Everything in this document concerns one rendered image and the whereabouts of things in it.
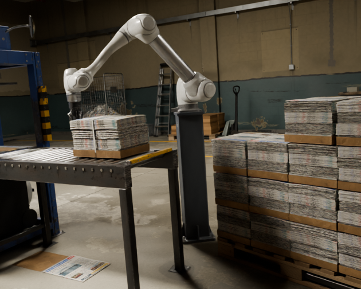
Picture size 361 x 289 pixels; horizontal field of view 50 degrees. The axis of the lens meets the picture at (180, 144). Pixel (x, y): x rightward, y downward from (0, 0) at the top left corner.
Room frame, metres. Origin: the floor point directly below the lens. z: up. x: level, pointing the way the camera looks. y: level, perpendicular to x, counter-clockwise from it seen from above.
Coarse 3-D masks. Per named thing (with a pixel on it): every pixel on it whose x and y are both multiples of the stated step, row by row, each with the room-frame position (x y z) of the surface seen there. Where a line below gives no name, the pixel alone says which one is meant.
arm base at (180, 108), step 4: (188, 104) 2.93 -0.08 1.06; (192, 104) 2.93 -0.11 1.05; (196, 104) 2.96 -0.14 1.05; (172, 108) 2.98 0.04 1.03; (176, 108) 2.98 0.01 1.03; (180, 108) 2.95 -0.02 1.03; (184, 108) 2.93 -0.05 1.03; (188, 108) 2.93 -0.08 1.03; (192, 108) 2.93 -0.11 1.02; (196, 108) 2.94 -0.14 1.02; (180, 112) 2.91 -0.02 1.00
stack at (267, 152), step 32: (224, 160) 2.54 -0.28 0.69; (256, 160) 2.35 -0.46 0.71; (288, 160) 2.20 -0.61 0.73; (320, 160) 2.05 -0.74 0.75; (352, 160) 1.92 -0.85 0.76; (224, 192) 2.55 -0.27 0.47; (256, 192) 2.35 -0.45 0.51; (288, 192) 2.19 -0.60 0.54; (320, 192) 2.04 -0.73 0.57; (352, 192) 1.92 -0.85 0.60; (224, 224) 2.57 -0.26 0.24; (256, 224) 2.37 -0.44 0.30; (288, 224) 2.19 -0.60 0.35; (352, 224) 1.92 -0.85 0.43; (224, 256) 2.57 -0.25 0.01; (256, 256) 2.53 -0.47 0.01; (320, 256) 2.05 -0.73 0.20; (352, 256) 1.92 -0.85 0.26; (320, 288) 2.05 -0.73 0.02
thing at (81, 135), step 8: (72, 120) 2.39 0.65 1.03; (80, 120) 2.33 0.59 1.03; (88, 120) 2.30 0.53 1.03; (72, 128) 2.37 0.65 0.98; (80, 128) 2.33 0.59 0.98; (88, 128) 2.30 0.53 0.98; (80, 136) 2.35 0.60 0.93; (88, 136) 2.31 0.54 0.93; (80, 144) 2.36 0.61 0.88; (88, 144) 2.32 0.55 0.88
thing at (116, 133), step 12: (108, 120) 2.22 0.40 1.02; (120, 120) 2.22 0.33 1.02; (132, 120) 2.32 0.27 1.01; (144, 120) 2.42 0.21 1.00; (108, 132) 2.23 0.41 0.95; (120, 132) 2.20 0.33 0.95; (132, 132) 2.30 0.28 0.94; (144, 132) 2.39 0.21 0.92; (108, 144) 2.24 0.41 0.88; (120, 144) 2.20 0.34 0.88; (132, 144) 2.28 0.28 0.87
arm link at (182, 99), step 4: (180, 80) 2.94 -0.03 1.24; (176, 84) 2.99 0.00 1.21; (180, 84) 2.94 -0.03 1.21; (176, 88) 2.98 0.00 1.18; (180, 88) 2.93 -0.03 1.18; (184, 88) 2.89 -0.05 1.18; (176, 92) 2.99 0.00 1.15; (180, 92) 2.93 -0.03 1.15; (184, 92) 2.89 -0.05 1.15; (180, 96) 2.93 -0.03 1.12; (184, 96) 2.90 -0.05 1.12; (180, 100) 2.95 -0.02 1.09; (184, 100) 2.92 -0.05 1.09; (188, 100) 2.91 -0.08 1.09; (180, 104) 2.95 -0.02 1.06; (184, 104) 2.93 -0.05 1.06
